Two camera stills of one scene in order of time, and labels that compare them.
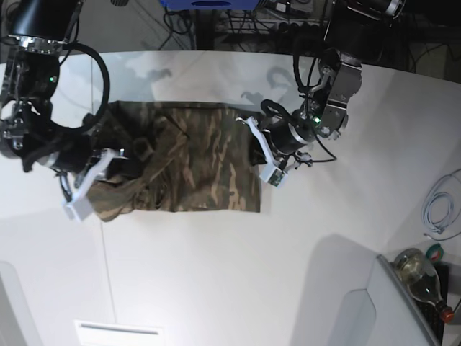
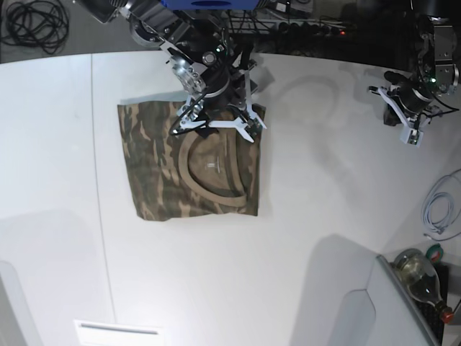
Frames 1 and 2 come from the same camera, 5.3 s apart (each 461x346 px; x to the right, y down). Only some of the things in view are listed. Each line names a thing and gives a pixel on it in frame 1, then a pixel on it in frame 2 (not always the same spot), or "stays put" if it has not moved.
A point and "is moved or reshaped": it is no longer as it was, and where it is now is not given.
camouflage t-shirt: [180, 156] is moved or reshaped
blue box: [210, 4] stays put
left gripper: [73, 154] to [218, 89]
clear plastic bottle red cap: [414, 268] stays put
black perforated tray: [431, 313] stays put
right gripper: [290, 135] to [414, 96]
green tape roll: [435, 252] stays put
